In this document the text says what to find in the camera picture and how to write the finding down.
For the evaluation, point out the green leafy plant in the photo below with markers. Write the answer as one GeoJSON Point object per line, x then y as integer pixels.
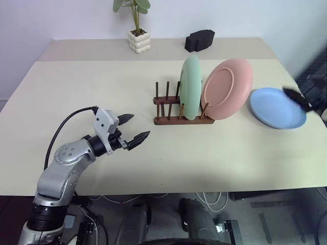
{"type": "Point", "coordinates": [136, 15]}

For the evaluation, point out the wooden dish rack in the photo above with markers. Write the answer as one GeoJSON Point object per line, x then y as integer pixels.
{"type": "Point", "coordinates": [173, 120]}

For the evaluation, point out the black table frame beam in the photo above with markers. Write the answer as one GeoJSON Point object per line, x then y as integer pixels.
{"type": "Point", "coordinates": [268, 195]}

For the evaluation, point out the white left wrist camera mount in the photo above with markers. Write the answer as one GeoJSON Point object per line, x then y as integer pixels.
{"type": "Point", "coordinates": [103, 125]}

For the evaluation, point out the blue plate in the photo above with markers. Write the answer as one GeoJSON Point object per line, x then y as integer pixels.
{"type": "Point", "coordinates": [276, 109]}

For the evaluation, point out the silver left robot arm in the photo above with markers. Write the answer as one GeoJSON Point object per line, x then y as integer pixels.
{"type": "Point", "coordinates": [64, 166]}

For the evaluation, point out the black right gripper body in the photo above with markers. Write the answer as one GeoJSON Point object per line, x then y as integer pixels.
{"type": "Point", "coordinates": [316, 99]}

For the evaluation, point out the black metal bracket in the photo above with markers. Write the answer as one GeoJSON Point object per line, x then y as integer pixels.
{"type": "Point", "coordinates": [88, 233]}
{"type": "Point", "coordinates": [232, 231]}

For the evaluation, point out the green plate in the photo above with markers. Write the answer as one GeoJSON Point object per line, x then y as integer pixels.
{"type": "Point", "coordinates": [190, 86]}

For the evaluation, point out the grey floor tape strip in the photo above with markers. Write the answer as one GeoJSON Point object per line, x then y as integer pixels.
{"type": "Point", "coordinates": [269, 204]}
{"type": "Point", "coordinates": [265, 228]}

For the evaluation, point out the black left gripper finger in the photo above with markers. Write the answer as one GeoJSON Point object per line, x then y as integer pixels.
{"type": "Point", "coordinates": [136, 140]}
{"type": "Point", "coordinates": [125, 118]}

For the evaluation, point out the white bubble plant pot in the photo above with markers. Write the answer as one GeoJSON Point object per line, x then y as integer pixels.
{"type": "Point", "coordinates": [139, 44]}

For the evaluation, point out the pink plate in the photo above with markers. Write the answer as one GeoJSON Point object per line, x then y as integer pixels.
{"type": "Point", "coordinates": [227, 89]}

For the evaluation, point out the black foam block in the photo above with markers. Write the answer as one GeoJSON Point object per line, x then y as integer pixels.
{"type": "Point", "coordinates": [199, 42]}

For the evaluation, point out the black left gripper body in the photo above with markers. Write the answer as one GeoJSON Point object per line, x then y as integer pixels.
{"type": "Point", "coordinates": [116, 141]}

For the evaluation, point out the dark rounded shape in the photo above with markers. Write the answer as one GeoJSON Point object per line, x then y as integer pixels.
{"type": "Point", "coordinates": [198, 222]}
{"type": "Point", "coordinates": [134, 224]}

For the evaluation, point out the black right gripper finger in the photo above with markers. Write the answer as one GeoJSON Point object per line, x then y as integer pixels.
{"type": "Point", "coordinates": [297, 98]}

